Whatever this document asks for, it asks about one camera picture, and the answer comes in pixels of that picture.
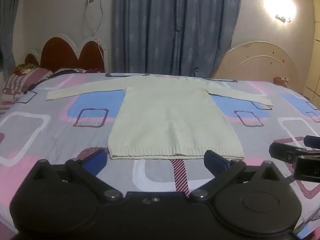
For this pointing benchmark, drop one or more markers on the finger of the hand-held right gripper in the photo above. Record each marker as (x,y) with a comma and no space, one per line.
(285,151)
(312,140)

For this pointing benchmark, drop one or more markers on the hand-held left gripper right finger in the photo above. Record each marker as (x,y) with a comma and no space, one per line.
(215,160)

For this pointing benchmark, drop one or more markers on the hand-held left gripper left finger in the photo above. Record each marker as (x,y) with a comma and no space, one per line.
(96,159)

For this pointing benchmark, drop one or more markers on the cream knitted sweater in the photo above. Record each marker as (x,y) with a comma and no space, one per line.
(172,120)

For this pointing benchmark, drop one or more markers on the dark crumpled clothes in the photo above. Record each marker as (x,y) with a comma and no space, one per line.
(75,71)

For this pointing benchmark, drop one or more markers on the patterned bed sheet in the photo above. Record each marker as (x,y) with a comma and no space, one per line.
(50,130)

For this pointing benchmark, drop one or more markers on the cream tiled cabinet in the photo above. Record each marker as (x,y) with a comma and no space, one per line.
(317,55)

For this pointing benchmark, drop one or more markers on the cream curved headboard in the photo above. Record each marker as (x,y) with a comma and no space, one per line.
(260,65)

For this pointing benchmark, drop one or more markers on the striped pillow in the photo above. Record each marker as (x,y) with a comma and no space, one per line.
(27,80)

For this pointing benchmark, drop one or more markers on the red and white headboard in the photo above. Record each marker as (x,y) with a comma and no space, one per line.
(60,51)

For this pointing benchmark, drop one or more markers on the colourful printed cushion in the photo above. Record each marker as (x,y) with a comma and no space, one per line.
(25,68)

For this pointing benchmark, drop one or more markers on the blue-grey window curtain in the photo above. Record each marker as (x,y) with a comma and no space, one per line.
(175,25)

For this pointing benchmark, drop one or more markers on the blue-grey side curtain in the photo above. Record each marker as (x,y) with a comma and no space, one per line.
(8,17)

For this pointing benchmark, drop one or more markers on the glowing wall lamp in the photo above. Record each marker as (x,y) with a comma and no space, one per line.
(280,3)

